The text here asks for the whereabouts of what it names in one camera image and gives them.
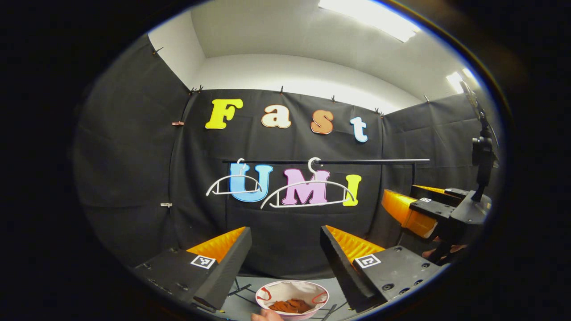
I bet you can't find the black backdrop cloth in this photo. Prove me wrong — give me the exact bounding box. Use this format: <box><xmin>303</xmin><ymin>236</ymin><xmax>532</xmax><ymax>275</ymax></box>
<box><xmin>74</xmin><ymin>33</ymin><xmax>500</xmax><ymax>279</ymax></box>

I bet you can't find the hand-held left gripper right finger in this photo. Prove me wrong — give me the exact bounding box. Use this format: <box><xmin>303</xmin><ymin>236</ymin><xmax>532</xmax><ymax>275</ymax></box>
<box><xmin>320</xmin><ymin>225</ymin><xmax>447</xmax><ymax>313</ymax></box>

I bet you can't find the large ceiling light panel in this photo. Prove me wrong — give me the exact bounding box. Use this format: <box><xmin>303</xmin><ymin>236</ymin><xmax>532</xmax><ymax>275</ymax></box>
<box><xmin>318</xmin><ymin>0</ymin><xmax>422</xmax><ymax>43</ymax></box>

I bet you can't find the white laundry hamper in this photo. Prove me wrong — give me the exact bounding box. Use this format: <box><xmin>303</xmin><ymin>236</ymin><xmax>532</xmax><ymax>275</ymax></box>
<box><xmin>255</xmin><ymin>280</ymin><xmax>330</xmax><ymax>321</ymax></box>

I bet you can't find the small ceiling light panel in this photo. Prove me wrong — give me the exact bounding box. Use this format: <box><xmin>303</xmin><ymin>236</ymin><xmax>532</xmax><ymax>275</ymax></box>
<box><xmin>446</xmin><ymin>68</ymin><xmax>480</xmax><ymax>94</ymax></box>

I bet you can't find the white clothes hanger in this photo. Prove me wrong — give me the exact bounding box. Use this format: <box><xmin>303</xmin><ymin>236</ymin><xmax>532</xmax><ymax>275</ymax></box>
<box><xmin>260</xmin><ymin>157</ymin><xmax>356</xmax><ymax>210</ymax></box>
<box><xmin>205</xmin><ymin>158</ymin><xmax>264</xmax><ymax>197</ymax></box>

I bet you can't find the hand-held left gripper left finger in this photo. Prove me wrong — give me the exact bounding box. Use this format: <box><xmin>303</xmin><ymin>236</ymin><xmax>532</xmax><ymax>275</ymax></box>
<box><xmin>132</xmin><ymin>226</ymin><xmax>252</xmax><ymax>310</ymax></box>

